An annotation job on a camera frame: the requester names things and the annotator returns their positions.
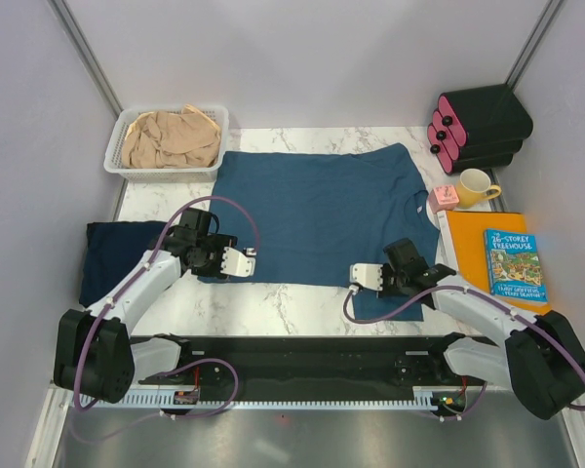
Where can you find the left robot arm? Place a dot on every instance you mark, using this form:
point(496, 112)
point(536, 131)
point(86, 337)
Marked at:
point(94, 354)

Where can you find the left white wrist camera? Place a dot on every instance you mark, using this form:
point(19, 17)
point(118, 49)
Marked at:
point(236, 263)

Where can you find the beige t shirt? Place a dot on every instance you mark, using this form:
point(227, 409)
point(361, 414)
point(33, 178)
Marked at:
point(169, 140)

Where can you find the white cable duct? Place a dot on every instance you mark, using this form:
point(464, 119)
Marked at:
point(169, 399)

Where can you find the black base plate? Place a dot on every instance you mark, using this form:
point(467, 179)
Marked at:
point(313, 368)

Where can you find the orange folder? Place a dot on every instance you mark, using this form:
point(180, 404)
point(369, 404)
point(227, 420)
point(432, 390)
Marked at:
point(466, 231)

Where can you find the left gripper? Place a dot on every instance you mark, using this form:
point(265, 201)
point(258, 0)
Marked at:
point(219, 241)

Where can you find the aluminium rail frame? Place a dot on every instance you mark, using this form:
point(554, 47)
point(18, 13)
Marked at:
point(490, 429)

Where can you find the pink cube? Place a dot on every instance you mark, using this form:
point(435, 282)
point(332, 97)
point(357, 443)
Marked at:
point(442, 198)

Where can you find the folded navy t shirt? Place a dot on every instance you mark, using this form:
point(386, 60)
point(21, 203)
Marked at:
point(113, 250)

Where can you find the blue t shirt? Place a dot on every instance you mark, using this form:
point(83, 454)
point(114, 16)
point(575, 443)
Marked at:
point(312, 216)

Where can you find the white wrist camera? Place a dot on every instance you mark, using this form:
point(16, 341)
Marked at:
point(236, 263)
point(367, 276)

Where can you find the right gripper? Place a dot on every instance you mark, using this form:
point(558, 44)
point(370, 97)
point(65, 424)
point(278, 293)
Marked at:
point(386, 292)

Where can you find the black pink drawer unit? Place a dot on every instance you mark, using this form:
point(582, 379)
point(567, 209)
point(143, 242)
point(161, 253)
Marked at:
point(478, 128)

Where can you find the blue treehouse book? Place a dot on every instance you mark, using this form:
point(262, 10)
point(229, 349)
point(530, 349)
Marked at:
point(513, 267)

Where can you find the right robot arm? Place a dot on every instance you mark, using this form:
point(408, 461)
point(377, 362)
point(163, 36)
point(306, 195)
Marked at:
point(538, 357)

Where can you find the yellow mug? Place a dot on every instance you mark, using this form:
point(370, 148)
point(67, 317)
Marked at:
point(475, 186)

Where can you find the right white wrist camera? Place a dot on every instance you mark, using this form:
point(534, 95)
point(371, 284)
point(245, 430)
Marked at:
point(367, 276)

